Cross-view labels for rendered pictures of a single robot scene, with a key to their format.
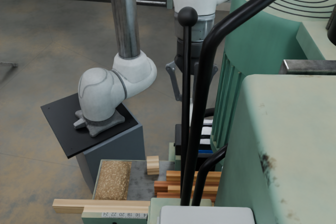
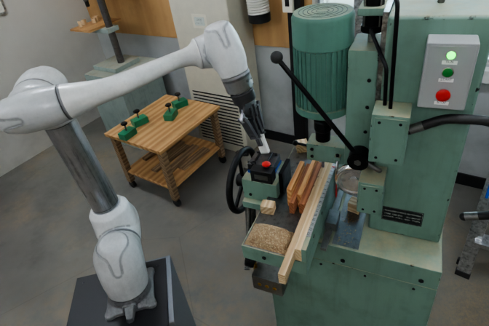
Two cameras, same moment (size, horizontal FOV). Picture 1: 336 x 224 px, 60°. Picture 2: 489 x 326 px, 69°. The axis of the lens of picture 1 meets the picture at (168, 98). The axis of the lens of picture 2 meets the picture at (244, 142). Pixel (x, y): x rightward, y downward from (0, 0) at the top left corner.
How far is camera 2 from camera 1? 87 cm
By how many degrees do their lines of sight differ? 49
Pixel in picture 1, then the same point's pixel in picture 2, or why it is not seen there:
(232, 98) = (332, 69)
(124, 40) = (104, 189)
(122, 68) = (118, 218)
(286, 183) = (434, 14)
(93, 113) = (140, 280)
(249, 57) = (338, 40)
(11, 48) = not seen: outside the picture
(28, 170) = not seen: outside the picture
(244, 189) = (418, 38)
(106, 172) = (264, 234)
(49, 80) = not seen: outside the picture
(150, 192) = (290, 216)
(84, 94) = (124, 267)
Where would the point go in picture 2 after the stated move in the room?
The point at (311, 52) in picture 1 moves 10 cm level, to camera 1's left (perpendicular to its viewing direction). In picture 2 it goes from (374, 12) to (369, 24)
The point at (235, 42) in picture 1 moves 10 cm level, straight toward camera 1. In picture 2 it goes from (326, 40) to (363, 44)
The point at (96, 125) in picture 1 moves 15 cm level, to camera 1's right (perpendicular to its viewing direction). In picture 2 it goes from (146, 295) to (168, 261)
